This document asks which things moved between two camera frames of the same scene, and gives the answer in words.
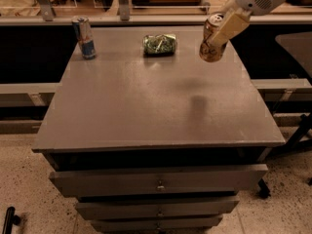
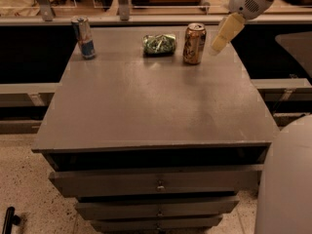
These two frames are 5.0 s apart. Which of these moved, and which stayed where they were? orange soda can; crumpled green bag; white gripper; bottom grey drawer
Moved: orange soda can
Stayed: white gripper; bottom grey drawer; crumpled green bag
